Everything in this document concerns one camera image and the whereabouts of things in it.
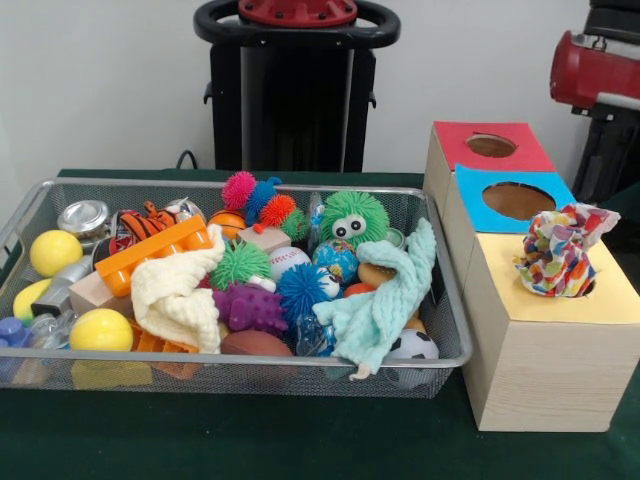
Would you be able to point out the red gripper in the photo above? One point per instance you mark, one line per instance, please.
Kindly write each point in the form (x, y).
(590, 72)

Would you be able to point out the colourful confetti print cloth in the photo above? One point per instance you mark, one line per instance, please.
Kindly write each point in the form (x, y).
(555, 255)

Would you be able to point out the green puffer ball with eyes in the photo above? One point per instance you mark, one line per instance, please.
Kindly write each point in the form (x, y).
(367, 207)

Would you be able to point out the mint green cloth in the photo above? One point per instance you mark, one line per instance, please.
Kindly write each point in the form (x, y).
(375, 310)

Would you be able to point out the multicolour spiky caterpillar toy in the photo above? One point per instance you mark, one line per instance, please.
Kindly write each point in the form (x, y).
(275, 207)

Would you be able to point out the wooden box with three holes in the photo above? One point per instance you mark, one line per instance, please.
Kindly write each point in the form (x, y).
(540, 380)

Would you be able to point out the shallow mesh bin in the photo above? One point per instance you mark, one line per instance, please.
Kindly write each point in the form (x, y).
(250, 372)

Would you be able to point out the black stand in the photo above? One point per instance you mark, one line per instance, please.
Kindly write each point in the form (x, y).
(607, 155)

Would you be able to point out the small soccer ball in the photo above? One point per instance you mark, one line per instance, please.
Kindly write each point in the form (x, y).
(414, 345)

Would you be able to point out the green spiky caterpillar toy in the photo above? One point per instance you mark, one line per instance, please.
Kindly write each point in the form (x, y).
(242, 262)

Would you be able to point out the purple spiky toy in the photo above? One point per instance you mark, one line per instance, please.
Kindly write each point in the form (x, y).
(247, 310)

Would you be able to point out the brown toy football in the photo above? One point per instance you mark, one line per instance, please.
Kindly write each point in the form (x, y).
(257, 344)

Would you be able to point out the orange toy brick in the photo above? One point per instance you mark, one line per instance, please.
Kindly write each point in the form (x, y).
(150, 250)

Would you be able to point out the cream yellow cloth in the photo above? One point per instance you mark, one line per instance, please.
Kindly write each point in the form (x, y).
(170, 300)

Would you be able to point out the yellow tennis ball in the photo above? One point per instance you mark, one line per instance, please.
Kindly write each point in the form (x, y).
(101, 329)

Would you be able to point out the smooth yellow ball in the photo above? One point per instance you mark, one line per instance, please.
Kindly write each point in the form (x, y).
(56, 253)

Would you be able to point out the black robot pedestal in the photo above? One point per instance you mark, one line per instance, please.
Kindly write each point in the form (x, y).
(280, 110)

